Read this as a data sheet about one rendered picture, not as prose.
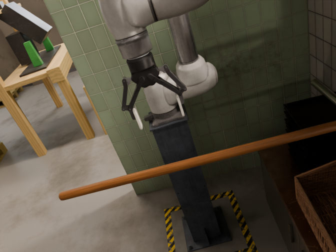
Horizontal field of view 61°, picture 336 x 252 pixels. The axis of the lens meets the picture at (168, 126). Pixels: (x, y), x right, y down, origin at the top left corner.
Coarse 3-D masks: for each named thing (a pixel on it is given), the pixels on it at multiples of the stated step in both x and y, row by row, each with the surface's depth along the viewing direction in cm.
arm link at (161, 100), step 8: (160, 72) 147; (168, 80) 147; (144, 88) 151; (152, 88) 147; (160, 88) 147; (152, 96) 149; (160, 96) 148; (168, 96) 149; (152, 104) 152; (160, 104) 151; (168, 104) 152; (176, 104) 157; (152, 112) 158; (160, 112) 154
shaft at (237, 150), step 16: (304, 128) 87; (320, 128) 85; (256, 144) 87; (272, 144) 87; (192, 160) 90; (208, 160) 89; (128, 176) 93; (144, 176) 92; (64, 192) 95; (80, 192) 94
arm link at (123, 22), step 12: (108, 0) 68; (120, 0) 68; (132, 0) 68; (144, 0) 69; (108, 12) 70; (120, 12) 69; (132, 12) 70; (144, 12) 70; (108, 24) 72; (120, 24) 71; (132, 24) 71; (144, 24) 73; (120, 36) 73
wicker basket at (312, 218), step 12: (324, 168) 131; (300, 180) 135; (312, 180) 135; (300, 192) 131; (312, 192) 139; (324, 192) 139; (300, 204) 136; (312, 204) 120; (324, 204) 133; (312, 216) 121; (324, 216) 129; (312, 228) 125; (324, 228) 109; (324, 240) 112
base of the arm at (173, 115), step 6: (174, 108) 156; (150, 114) 162; (156, 114) 156; (162, 114) 154; (168, 114) 155; (174, 114) 156; (180, 114) 156; (144, 120) 162; (150, 120) 162; (156, 120) 157; (162, 120) 156; (168, 120) 155
